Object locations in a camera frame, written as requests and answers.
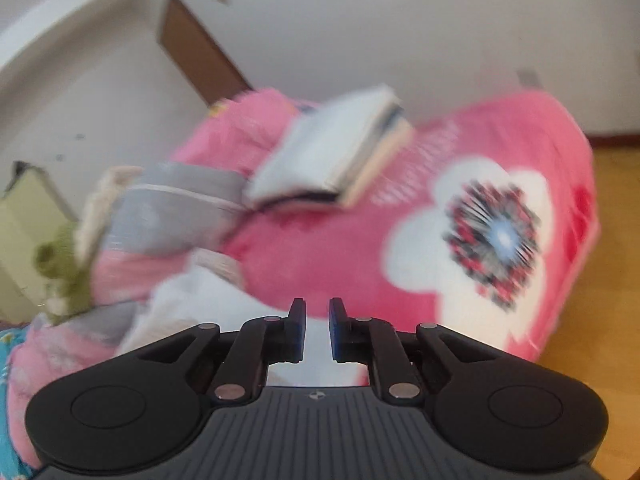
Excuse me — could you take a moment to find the brown wooden door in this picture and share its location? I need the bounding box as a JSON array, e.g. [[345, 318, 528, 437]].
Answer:
[[157, 0, 253, 108]]

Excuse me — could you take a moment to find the green white fleece garment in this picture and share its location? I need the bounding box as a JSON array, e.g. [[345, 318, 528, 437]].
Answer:
[[32, 165, 143, 318]]

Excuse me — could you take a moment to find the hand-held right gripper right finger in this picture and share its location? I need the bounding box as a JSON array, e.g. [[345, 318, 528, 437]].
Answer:
[[328, 297, 501, 405]]

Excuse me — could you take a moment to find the pale yellow wardrobe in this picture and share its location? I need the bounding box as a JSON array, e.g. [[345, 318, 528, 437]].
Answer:
[[0, 160, 81, 326]]

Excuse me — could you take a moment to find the pink grey leaf-print quilt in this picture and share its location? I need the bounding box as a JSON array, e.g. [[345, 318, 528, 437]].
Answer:
[[0, 87, 311, 480]]

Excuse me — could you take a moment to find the blue floral quilt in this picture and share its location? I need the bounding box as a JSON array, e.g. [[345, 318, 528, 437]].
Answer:
[[0, 327, 41, 480]]

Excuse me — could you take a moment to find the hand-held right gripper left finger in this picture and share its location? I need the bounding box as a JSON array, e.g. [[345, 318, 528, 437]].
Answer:
[[136, 298, 307, 406]]

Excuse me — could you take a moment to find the pink floral bed sheet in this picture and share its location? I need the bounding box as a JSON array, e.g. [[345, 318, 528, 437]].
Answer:
[[170, 87, 601, 361]]

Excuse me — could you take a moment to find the beige white houndstooth coat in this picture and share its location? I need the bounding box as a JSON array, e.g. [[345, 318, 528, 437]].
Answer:
[[117, 249, 373, 388]]

